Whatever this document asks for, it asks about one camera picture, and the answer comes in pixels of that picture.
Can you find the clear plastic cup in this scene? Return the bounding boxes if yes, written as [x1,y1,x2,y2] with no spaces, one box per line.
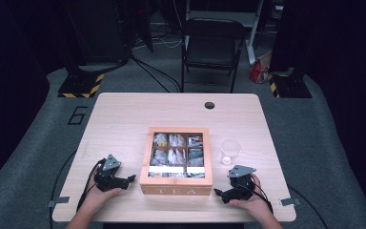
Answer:
[220,139,242,166]

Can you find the white floor cable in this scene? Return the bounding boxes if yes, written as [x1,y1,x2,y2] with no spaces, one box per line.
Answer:
[132,32,184,51]

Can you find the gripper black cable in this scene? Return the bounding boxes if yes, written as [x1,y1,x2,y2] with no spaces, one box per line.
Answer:
[49,150,105,229]
[250,180,330,229]

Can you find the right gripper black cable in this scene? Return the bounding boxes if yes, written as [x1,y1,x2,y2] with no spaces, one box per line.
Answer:
[250,180,330,229]

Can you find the grey tape piece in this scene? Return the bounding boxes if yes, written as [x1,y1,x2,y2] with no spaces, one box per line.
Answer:
[278,197,301,207]
[47,196,71,209]

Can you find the wooden tea box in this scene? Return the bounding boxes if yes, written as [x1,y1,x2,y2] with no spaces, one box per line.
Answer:
[139,126,214,197]

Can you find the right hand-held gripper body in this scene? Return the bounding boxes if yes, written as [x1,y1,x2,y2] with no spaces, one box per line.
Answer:
[227,164,258,202]

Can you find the person's right hand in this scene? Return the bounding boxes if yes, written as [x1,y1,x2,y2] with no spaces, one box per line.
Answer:
[229,174,274,219]

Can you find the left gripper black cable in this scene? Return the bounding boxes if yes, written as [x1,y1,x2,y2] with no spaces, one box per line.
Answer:
[49,150,105,229]

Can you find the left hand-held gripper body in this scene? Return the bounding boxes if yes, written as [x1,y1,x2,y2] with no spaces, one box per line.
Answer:
[93,154,130,193]

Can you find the black folding chair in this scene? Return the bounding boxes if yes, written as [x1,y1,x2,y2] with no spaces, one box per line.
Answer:
[180,17,248,94]

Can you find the striped black stand base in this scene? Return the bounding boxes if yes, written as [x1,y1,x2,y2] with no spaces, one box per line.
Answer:
[268,73,313,99]
[57,73,105,99]

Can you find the assorted tea bag packets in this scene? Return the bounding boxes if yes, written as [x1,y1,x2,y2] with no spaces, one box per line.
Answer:
[149,132,206,178]

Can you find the person's left hand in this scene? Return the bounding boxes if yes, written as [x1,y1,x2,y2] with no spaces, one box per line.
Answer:
[81,173,124,212]

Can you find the black floor cables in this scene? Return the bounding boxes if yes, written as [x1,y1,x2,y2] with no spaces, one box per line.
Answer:
[129,52,182,94]

